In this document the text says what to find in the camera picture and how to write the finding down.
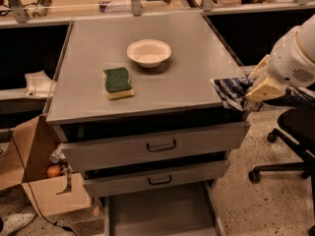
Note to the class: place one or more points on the black office chair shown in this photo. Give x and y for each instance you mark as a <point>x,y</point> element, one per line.
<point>297,130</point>

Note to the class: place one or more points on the grey drawer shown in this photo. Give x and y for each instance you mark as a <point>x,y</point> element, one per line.
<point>186,210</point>
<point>148,180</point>
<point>122,151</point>

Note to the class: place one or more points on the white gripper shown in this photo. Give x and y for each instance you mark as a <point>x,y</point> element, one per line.
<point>287,63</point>

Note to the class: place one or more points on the metal tool in box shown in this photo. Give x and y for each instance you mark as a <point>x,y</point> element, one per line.
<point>66,171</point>

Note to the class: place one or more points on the green and yellow sponge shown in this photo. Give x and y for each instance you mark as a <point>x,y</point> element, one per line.
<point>117,83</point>

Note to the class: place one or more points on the white plastic bracket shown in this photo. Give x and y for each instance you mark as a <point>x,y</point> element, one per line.
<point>39,85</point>

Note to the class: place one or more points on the middle grey drawer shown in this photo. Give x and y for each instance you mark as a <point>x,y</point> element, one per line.
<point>148,180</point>

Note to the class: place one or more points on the orange fruit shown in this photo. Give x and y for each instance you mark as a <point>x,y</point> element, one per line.
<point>53,171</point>

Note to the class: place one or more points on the white paper bowl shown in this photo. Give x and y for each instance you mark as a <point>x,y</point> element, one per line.
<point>148,53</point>

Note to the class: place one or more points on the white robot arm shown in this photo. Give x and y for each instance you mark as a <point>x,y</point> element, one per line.
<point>290,63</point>

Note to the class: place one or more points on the top grey drawer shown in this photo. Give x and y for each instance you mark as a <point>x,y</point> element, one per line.
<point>122,151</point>

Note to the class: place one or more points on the small can in box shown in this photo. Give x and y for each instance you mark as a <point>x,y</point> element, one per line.
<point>57,156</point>

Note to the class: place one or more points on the brown cardboard box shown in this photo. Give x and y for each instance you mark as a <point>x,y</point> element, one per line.
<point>26,162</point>

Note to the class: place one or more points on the white shoe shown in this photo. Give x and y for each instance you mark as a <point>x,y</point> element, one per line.
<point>15,222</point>

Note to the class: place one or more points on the bottom grey drawer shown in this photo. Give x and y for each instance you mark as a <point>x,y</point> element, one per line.
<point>186,210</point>

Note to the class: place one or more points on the grey metal drawer cabinet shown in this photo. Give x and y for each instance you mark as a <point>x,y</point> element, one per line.
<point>175,95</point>

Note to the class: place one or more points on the blue chip bag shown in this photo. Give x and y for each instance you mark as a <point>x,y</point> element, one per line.
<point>232,94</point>

